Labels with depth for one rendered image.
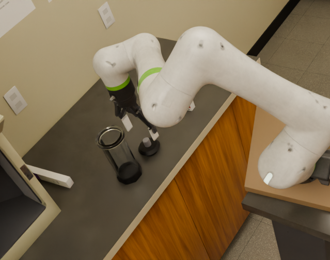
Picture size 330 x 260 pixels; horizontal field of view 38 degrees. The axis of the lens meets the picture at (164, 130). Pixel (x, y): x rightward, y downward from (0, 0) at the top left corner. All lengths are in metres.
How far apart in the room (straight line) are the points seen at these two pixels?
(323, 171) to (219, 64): 0.54
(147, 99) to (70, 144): 0.98
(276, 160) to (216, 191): 0.92
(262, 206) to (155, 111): 0.62
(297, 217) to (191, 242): 0.73
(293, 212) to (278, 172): 0.29
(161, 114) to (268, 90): 0.28
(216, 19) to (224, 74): 2.03
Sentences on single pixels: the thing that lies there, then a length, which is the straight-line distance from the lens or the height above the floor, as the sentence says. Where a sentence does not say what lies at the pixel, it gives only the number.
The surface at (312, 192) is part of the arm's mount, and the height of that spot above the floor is 0.99.
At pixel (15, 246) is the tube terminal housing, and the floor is 1.00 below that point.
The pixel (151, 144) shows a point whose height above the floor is 0.98.
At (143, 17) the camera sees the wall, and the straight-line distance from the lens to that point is 2.64.
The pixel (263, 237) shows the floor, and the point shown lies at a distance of 2.71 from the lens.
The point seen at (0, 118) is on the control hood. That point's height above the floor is 1.51.
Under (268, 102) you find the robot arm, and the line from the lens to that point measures 1.27.
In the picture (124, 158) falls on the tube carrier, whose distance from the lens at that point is 1.77.
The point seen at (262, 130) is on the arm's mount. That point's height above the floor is 1.11.
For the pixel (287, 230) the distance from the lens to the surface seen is 1.83.
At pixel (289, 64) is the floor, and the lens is 3.63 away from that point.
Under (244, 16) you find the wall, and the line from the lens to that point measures 3.52.
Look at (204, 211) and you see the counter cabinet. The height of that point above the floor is 0.51.
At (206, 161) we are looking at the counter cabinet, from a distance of 2.10.
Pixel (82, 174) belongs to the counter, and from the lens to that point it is 2.00.
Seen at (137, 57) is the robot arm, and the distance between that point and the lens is 1.51.
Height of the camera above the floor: 2.30
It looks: 43 degrees down
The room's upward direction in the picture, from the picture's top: 23 degrees counter-clockwise
